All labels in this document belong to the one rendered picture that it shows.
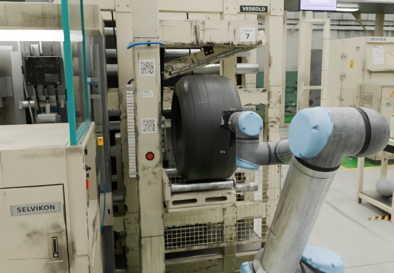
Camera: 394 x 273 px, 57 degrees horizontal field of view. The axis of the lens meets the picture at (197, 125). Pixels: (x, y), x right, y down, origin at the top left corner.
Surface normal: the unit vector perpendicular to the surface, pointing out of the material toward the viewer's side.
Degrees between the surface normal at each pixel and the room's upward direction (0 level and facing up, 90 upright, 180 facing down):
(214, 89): 41
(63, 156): 90
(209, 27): 90
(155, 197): 90
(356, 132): 81
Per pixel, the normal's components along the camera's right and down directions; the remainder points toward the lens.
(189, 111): -0.52, -0.21
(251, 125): 0.20, -0.06
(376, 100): -0.98, 0.04
